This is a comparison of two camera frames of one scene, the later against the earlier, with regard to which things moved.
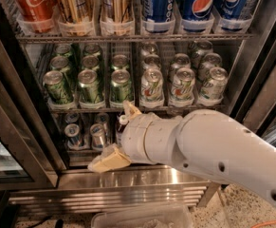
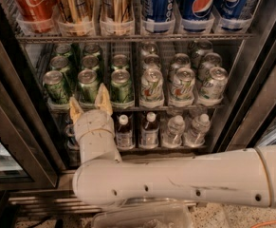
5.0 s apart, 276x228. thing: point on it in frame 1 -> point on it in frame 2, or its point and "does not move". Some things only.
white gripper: [134, 138] -> [92, 122]
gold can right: [117, 10] does not move
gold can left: [76, 9] does not move
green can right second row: [119, 63] does not move
